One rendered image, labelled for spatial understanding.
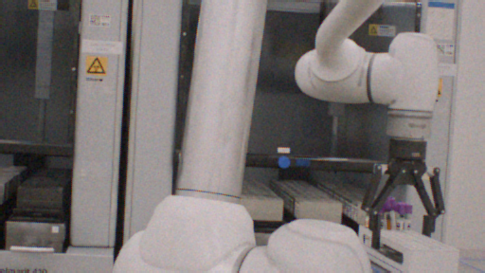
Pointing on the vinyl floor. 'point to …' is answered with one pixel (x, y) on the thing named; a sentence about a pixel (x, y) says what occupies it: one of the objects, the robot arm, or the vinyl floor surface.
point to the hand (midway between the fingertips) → (401, 238)
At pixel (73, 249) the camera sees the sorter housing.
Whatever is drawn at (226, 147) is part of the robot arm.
